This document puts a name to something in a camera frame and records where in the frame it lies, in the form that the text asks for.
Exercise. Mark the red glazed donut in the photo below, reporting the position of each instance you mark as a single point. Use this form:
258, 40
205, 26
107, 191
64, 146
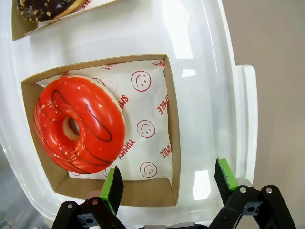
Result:
95, 107

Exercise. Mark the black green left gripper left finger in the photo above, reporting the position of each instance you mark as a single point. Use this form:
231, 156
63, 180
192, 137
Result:
114, 188

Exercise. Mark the chocolate donut with nut bits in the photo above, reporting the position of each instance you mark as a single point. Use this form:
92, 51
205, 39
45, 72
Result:
47, 9

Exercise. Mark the brown cardboard donut tray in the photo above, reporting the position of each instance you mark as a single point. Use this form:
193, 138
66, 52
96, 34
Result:
175, 143
17, 28

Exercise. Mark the white plastic display base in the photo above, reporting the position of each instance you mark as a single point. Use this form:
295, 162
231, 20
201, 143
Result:
202, 95

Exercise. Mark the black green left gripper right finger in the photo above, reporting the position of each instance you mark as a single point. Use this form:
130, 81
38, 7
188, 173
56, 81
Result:
225, 176

